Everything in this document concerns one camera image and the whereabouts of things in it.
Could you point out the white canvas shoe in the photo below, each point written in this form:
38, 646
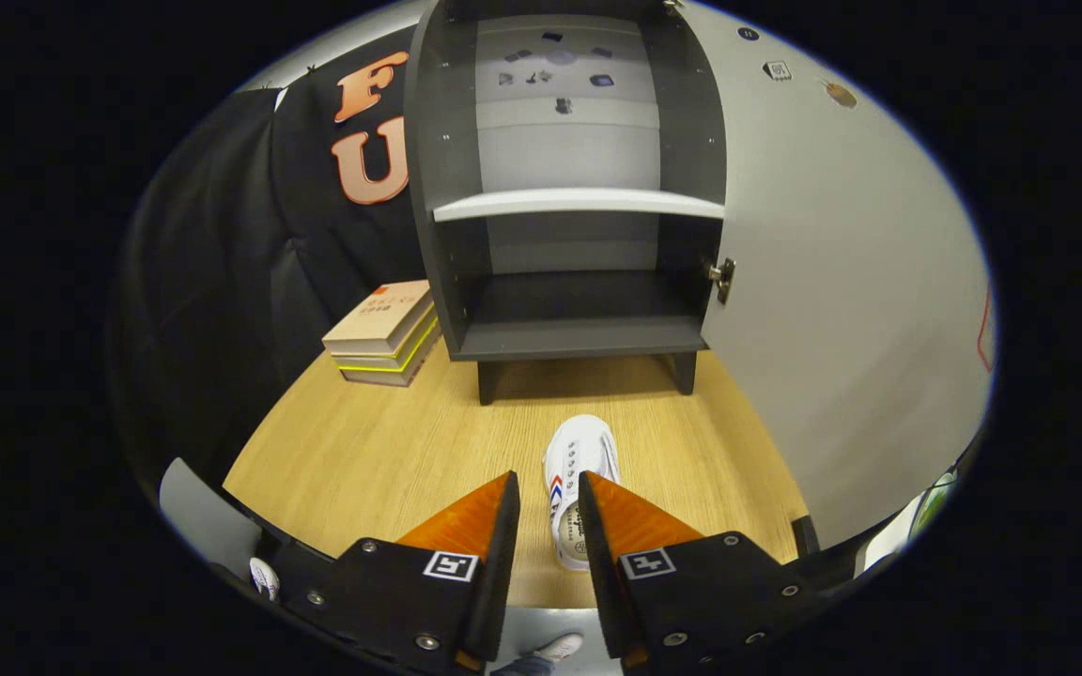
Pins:
579, 451

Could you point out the white plastic object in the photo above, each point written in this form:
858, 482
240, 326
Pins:
888, 540

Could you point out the brown book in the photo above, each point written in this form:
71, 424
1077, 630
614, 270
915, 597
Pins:
372, 377

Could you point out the beige shoe cabinet door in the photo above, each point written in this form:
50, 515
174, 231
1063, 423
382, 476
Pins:
832, 282

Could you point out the dark grey shoe cabinet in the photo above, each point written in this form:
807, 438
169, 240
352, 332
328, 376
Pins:
447, 235

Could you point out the beige paperback book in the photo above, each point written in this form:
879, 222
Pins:
377, 314

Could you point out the black backdrop cloth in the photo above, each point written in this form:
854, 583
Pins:
222, 282

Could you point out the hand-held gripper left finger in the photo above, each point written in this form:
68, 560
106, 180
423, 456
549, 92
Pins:
494, 582

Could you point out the person's denim trouser leg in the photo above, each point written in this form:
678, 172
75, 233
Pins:
522, 667

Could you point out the yellow-edged book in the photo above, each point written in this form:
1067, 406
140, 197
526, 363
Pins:
367, 362

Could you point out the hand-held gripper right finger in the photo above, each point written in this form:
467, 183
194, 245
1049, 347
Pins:
602, 582

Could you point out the person's white sneaker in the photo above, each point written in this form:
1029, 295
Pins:
562, 646
264, 577

